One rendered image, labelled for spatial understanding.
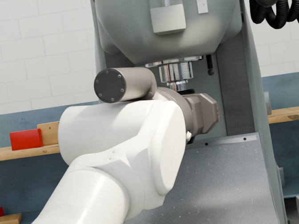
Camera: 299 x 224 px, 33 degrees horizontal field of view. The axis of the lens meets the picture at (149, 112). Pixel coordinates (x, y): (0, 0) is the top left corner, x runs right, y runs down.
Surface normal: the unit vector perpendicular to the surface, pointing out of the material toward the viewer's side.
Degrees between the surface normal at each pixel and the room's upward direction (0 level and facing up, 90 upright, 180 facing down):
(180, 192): 63
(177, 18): 90
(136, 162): 91
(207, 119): 90
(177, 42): 111
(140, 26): 93
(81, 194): 33
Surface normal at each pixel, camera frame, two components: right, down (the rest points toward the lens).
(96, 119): -0.29, -0.53
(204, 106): -0.31, 0.09
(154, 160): 0.43, -0.10
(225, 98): -0.06, 0.06
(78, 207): 0.25, -0.82
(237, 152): -0.12, -0.38
